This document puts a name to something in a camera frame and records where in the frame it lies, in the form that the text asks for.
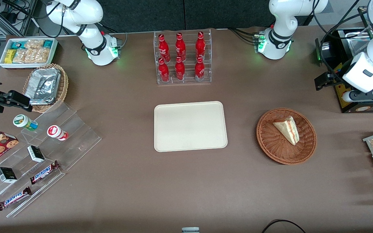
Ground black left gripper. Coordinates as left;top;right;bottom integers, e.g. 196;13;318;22
314;72;346;91

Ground triangular sandwich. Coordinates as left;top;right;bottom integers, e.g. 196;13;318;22
273;116;300;146

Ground light wicker basket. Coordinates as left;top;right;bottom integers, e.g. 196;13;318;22
22;63;69;113

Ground brown round wicker basket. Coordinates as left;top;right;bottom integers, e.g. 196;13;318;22
256;107;317;165

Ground beige plastic tray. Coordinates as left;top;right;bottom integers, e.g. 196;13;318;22
154;101;228;153

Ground green lid yogurt cup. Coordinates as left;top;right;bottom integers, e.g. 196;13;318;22
13;114;39;132

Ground black food warmer case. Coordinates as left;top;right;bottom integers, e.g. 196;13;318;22
315;27;373;114

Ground stacked foil trays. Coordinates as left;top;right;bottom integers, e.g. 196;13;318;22
24;67;61;105

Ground clear nut snack bag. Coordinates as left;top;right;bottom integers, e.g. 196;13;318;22
13;48;50;64
25;39;45;50

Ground red lid yogurt cup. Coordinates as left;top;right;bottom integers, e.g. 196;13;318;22
47;125;69;141

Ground yellow snack pack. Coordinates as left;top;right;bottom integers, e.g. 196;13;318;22
4;49;16;64

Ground steel food pan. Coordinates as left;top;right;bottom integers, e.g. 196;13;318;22
345;31;373;57

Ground small black box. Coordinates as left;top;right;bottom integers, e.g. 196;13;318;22
27;145;46;163
0;167;18;184

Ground white rectangular snack bin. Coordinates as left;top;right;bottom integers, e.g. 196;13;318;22
0;37;59;70

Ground clear acrylic step display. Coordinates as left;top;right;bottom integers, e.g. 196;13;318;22
0;102;102;218

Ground Snickers bar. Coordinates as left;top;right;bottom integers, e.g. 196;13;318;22
29;160;61;185
0;186;32;211

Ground red cola bottle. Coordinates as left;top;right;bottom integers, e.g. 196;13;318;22
195;31;206;60
158;34;171;62
158;58;170;83
194;56;206;82
175;32;187;61
175;57;186;81

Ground clear acrylic bottle rack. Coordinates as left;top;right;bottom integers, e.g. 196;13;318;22
153;29;212;85

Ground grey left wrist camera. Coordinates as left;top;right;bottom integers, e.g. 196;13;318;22
342;90;373;104

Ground aluminium frame shelf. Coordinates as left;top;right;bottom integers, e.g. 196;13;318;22
0;0;39;37

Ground black base cable bundle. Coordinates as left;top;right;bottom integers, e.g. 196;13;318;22
228;27;259;44
97;22;128;46

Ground black floor cable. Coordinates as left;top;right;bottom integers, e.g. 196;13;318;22
261;219;307;233

